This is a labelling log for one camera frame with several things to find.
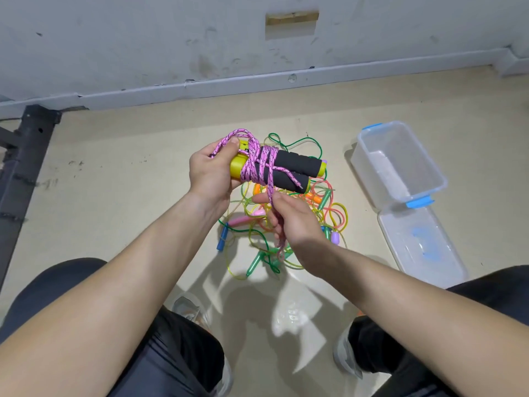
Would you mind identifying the black shorts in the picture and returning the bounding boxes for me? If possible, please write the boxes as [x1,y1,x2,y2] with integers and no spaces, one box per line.
[0,257,529,397]

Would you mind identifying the person's right forearm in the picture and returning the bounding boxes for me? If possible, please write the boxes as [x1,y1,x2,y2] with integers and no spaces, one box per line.
[301,239,529,397]

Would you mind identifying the small wooden wall block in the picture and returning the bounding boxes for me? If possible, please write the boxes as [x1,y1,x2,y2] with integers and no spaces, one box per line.
[265,10,320,27]

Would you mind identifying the clear storage box blue latches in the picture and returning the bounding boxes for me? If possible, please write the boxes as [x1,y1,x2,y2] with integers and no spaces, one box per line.
[349,120,448,213]

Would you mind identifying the grey right shoe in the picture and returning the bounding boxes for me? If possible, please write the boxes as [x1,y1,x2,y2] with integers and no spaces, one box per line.
[333,326,369,381]

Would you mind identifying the grey left shoe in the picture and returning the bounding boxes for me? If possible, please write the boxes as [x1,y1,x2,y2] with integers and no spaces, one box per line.
[171,292,233,397]

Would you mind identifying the pink rope with black-yellow handles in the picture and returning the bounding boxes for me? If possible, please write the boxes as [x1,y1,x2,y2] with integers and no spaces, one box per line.
[210,128,327,203]

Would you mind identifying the person's left hand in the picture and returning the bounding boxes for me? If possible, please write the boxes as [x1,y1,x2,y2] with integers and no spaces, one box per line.
[188,136,245,213]

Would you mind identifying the person's left forearm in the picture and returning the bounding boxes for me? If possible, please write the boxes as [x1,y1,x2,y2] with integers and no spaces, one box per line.
[0,192,220,397]

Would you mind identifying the person's right hand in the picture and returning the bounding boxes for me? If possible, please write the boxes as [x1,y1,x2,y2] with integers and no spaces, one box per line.
[252,190,332,265]

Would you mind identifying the black metal rack frame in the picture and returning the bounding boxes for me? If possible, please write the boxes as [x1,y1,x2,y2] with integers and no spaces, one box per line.
[0,105,63,290]

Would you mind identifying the pile of colourful jump ropes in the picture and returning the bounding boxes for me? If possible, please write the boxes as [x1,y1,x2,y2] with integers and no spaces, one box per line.
[217,133,350,280]

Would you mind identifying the grey shoe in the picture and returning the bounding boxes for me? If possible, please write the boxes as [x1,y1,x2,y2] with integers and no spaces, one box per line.
[171,292,233,397]
[333,326,369,381]

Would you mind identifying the clear plastic box lid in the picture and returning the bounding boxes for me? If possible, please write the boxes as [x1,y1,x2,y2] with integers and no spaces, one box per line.
[377,202,469,290]

